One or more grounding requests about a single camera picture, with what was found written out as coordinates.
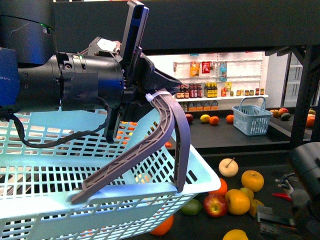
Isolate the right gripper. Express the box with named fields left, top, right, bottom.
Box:
left=256, top=142, right=320, bottom=240

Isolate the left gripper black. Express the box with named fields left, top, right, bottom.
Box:
left=86, top=0, right=181, bottom=143

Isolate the yellow lemon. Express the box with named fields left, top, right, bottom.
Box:
left=222, top=229, right=249, bottom=240

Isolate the light teal shopping basket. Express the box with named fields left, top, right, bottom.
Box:
left=0, top=109, right=220, bottom=240

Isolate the white zip tie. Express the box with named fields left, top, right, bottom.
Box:
left=145, top=90, right=171, bottom=102

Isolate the red chili pepper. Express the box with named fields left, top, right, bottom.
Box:
left=272, top=192, right=292, bottom=202

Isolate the olive yellow fruit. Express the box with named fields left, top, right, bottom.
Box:
left=248, top=199, right=264, bottom=218

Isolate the small yellow green fruit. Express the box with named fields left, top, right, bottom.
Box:
left=239, top=187, right=254, bottom=200

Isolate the yellow round fruit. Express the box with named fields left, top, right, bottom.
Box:
left=225, top=189, right=250, bottom=216

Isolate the yellow orange apple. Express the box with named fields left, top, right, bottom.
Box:
left=241, top=170, right=265, bottom=193

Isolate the small orange mandarin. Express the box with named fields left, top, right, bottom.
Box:
left=208, top=177, right=228, bottom=197

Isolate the red apple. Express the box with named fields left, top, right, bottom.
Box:
left=203, top=194, right=228, bottom=218

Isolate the pale pear with stem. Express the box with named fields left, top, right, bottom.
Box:
left=218, top=157, right=239, bottom=178

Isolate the green lime upper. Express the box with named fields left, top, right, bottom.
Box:
left=180, top=199, right=203, bottom=216

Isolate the small blue basket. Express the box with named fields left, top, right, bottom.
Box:
left=231, top=96, right=273, bottom=136

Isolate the large orange tangerine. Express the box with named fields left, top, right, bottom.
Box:
left=150, top=215, right=174, bottom=236

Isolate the grey basket handle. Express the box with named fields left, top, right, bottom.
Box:
left=70, top=95, right=191, bottom=204

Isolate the black cable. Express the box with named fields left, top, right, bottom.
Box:
left=8, top=96, right=113, bottom=149

